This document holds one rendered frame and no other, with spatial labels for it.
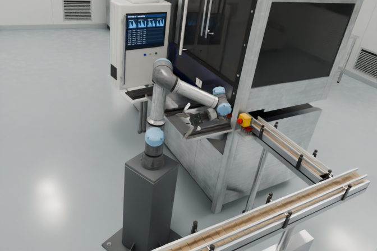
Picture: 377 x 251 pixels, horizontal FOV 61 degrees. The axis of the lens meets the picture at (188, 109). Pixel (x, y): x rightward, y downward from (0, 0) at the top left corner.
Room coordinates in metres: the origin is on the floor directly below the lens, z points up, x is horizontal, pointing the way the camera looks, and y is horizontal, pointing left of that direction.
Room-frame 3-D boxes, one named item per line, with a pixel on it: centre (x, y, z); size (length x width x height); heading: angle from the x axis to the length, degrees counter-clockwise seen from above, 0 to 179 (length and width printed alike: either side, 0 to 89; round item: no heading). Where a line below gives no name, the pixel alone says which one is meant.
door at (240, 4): (2.24, -0.21, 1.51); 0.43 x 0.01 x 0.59; 34
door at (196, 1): (2.61, 0.05, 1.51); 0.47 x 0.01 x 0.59; 34
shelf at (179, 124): (2.21, -0.02, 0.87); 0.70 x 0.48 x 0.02; 34
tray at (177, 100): (2.39, 0.02, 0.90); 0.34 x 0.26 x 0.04; 124
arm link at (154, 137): (1.62, 0.18, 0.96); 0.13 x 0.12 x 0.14; 7
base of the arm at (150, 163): (1.61, 0.18, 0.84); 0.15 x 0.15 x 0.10
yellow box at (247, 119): (1.97, -0.41, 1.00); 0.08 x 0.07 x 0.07; 124
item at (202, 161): (3.14, -0.19, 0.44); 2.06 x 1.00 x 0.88; 34
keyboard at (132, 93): (2.56, 0.38, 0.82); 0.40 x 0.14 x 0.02; 132
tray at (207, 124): (2.11, -0.17, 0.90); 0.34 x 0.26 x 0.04; 124
